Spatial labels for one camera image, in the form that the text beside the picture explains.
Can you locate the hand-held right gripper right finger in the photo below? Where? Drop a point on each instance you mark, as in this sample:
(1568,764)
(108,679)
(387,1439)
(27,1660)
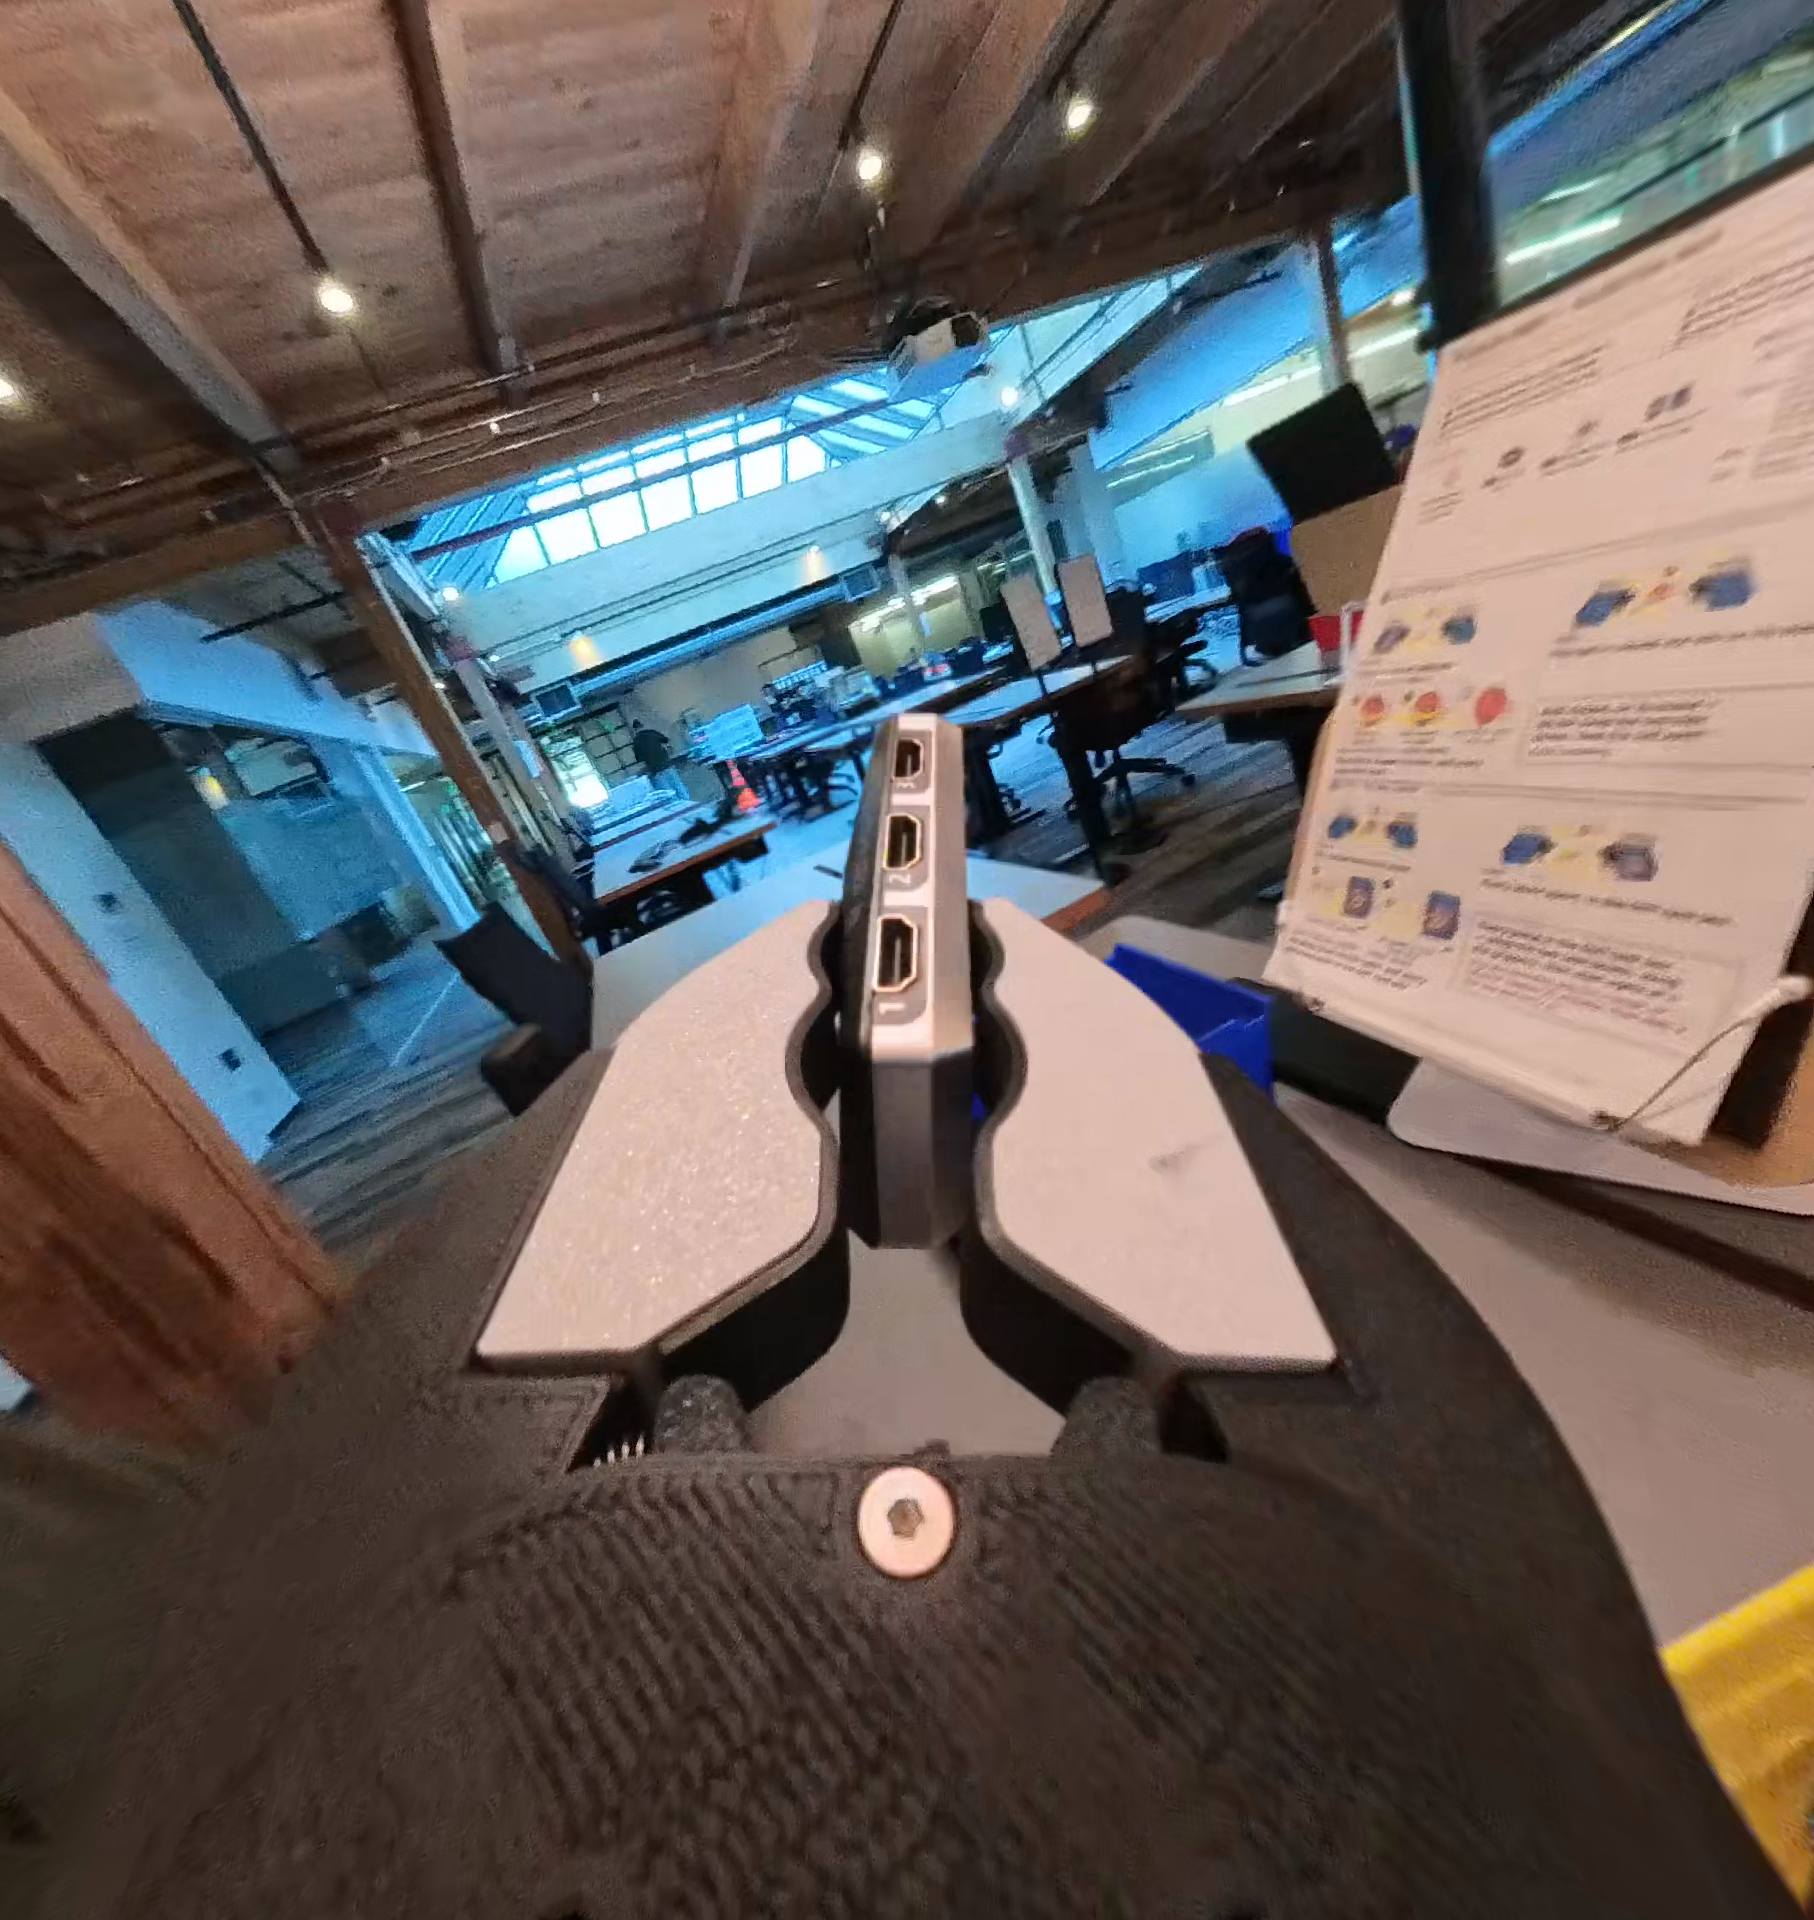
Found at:
(1132,1184)

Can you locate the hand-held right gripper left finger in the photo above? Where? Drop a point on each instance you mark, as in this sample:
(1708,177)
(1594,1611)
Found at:
(666,1172)

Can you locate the blue bin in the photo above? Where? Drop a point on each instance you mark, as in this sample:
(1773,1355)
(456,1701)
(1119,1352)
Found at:
(1194,1012)

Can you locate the black HDMI switch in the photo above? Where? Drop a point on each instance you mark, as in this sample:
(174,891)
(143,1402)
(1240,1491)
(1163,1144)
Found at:
(909,1050)

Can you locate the yellow bin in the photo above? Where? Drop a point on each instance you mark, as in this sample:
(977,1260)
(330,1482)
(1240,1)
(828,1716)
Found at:
(1776,1677)

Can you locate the grey desk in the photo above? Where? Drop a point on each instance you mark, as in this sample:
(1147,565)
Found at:
(1596,1425)

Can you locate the black office chair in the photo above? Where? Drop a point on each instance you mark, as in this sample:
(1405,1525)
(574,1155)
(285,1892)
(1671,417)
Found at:
(1147,706)
(524,989)

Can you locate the wooden pillar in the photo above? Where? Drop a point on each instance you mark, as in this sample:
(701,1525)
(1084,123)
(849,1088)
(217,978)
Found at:
(95,1172)

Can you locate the white monitor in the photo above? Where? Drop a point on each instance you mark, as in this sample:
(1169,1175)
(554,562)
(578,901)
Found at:
(1088,602)
(1028,624)

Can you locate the printed instruction sheet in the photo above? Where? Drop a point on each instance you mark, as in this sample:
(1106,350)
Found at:
(1596,677)

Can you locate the black monitor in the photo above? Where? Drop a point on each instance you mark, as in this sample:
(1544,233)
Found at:
(1320,443)

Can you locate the ceiling projector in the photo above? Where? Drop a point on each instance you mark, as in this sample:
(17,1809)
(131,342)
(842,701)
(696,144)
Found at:
(931,337)

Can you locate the black framed glass panel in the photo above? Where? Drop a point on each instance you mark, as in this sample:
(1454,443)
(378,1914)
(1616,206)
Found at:
(1449,147)

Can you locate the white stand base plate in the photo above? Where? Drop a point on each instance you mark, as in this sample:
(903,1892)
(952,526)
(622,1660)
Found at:
(1479,1124)

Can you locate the wooden support post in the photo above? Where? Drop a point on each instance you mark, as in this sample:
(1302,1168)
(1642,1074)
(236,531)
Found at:
(408,660)

